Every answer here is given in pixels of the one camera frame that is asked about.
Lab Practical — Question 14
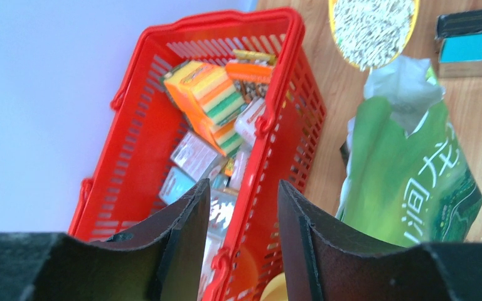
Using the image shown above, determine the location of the teal small box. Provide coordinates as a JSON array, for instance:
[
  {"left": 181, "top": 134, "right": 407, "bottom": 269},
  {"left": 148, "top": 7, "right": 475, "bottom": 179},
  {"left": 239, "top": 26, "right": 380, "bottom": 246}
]
[{"left": 158, "top": 166, "right": 196, "bottom": 205}]

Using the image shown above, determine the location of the teal rectangular box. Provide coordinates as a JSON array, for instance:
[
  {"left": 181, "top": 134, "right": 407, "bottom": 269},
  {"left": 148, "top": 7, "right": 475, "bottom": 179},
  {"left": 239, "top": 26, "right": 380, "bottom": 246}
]
[{"left": 438, "top": 34, "right": 482, "bottom": 78}]

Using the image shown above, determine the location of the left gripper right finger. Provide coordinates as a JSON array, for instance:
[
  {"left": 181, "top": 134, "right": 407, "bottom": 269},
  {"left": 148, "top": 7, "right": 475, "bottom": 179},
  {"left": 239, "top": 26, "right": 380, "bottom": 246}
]
[{"left": 277, "top": 180, "right": 424, "bottom": 300}]

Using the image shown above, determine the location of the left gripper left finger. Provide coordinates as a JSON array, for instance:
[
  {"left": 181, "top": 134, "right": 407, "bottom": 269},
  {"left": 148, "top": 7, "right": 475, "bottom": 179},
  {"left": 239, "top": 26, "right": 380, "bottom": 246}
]
[{"left": 93, "top": 179, "right": 211, "bottom": 300}]

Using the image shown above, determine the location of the red plastic shopping basket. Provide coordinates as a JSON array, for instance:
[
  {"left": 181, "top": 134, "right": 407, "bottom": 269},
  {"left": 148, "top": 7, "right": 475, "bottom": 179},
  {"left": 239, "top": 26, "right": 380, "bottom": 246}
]
[{"left": 69, "top": 7, "right": 326, "bottom": 300}]

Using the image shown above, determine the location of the orange green striped sponge pack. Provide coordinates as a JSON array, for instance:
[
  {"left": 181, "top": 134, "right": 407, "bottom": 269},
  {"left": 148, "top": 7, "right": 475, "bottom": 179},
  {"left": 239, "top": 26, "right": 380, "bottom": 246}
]
[{"left": 161, "top": 61, "right": 248, "bottom": 157}]

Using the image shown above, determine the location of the yellow litter box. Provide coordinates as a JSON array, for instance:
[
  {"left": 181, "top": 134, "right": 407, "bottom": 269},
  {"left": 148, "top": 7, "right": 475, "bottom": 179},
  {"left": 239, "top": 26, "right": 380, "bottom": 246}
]
[{"left": 260, "top": 272, "right": 288, "bottom": 301}]

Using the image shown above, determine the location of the green litter bag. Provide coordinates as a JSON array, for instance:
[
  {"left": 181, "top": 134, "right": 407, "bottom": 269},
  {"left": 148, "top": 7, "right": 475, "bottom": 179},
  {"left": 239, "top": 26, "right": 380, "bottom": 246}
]
[{"left": 336, "top": 56, "right": 482, "bottom": 247}]

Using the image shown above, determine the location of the yellow plastic scoop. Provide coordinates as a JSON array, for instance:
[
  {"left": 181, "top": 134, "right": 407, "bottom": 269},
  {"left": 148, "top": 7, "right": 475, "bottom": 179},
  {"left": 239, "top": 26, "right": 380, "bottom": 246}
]
[{"left": 328, "top": 0, "right": 420, "bottom": 71}]

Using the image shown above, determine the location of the pink grey small box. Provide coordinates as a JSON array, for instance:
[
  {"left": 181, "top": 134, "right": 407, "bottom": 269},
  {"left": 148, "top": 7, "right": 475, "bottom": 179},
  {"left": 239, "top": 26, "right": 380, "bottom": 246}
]
[{"left": 170, "top": 131, "right": 227, "bottom": 181}]

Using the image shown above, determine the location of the orange small packet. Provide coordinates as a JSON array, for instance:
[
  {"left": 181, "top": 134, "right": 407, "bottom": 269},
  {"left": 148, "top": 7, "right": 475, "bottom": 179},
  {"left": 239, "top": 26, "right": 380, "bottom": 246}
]
[{"left": 225, "top": 50, "right": 277, "bottom": 103}]

